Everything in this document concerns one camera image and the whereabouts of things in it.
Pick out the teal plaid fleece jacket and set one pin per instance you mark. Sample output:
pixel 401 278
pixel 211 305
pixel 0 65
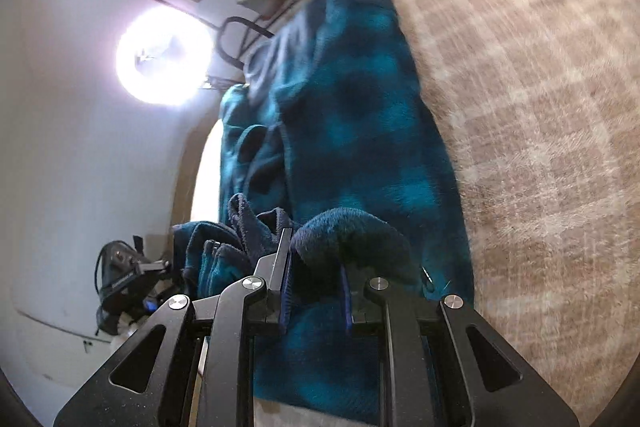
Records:
pixel 329 138

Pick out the bright ring light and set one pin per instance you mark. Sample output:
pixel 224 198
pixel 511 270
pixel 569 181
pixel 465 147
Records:
pixel 163 56

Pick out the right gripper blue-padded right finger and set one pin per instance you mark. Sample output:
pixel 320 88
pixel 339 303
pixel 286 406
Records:
pixel 362 317

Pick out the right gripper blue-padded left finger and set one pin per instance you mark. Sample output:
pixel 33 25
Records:
pixel 268 314

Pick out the beige checked bed blanket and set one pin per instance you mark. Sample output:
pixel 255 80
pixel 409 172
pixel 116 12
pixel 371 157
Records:
pixel 537 102

